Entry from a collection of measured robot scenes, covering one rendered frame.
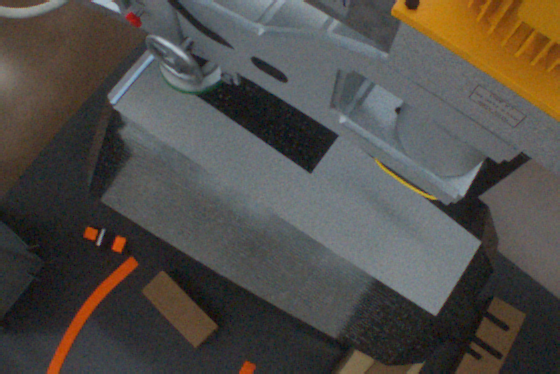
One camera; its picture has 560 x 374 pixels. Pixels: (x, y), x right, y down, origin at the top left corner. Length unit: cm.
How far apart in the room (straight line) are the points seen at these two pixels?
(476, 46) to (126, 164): 120
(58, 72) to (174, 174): 127
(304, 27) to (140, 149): 81
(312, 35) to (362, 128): 26
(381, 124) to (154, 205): 79
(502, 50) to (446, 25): 7
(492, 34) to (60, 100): 220
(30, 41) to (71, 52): 24
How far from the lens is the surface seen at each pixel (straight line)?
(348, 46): 82
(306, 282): 149
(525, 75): 62
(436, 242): 147
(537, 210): 251
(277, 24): 93
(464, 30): 62
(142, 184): 161
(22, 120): 264
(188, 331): 209
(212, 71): 154
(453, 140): 88
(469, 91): 69
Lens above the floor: 219
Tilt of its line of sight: 75 degrees down
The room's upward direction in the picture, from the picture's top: 2 degrees clockwise
